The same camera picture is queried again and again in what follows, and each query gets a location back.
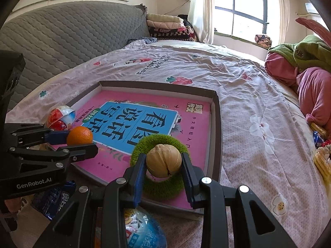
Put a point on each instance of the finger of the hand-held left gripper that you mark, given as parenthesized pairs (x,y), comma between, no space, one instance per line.
(77,152)
(55,137)

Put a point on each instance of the black clothing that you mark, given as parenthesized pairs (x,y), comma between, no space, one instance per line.
(185,20)

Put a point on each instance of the yellow patterned snack bag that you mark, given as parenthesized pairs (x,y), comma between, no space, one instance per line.
(323,160)

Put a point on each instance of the dark checkered folded blanket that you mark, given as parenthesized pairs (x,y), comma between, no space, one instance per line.
(170,34)

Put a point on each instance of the yellow biscuit packet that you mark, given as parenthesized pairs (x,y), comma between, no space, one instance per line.
(317,128)

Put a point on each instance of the cream folded blanket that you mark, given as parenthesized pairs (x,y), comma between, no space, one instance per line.
(163,18)

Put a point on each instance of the white air conditioner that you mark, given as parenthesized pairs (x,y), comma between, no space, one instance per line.
(312,8)

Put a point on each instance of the window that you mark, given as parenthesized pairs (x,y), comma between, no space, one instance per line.
(245,5)

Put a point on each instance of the clear bag of red snacks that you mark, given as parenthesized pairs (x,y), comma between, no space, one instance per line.
(60,117)
(144,232)

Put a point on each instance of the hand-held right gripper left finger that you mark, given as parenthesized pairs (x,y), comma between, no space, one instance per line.
(139,178)

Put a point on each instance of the green blanket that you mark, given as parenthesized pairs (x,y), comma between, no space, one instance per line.
(305,51)

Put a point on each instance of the pink quilted mat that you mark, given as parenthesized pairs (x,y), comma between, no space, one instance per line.
(314,27)

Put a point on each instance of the small blue snack packet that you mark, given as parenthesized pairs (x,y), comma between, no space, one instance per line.
(318,139)

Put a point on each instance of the dark floral cloth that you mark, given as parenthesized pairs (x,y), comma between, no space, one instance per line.
(142,40)

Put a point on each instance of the pink quilt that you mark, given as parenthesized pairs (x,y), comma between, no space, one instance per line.
(315,93)

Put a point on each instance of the printed pink bed sheet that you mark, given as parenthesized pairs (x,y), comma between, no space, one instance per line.
(245,95)

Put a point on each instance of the floral cloth bundle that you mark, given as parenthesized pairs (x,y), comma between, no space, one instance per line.
(263,40)

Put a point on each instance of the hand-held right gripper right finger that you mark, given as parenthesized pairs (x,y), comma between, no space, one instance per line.
(188,183)

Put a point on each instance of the grey box tray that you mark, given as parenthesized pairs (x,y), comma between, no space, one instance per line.
(218,147)

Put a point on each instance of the grey quilted headboard cover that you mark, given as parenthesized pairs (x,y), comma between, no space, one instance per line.
(64,36)

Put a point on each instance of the pink folded blanket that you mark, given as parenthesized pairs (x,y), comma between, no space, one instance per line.
(165,25)

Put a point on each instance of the white curtain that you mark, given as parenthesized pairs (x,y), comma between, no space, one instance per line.
(279,10)
(201,10)

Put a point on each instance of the pink book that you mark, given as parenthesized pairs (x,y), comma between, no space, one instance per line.
(129,118)

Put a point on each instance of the orange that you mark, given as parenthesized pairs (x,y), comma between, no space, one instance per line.
(80,135)

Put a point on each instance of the walnut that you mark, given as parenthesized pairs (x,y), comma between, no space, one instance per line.
(163,160)

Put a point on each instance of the blue cookie packet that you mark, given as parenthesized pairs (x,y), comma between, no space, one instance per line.
(55,201)

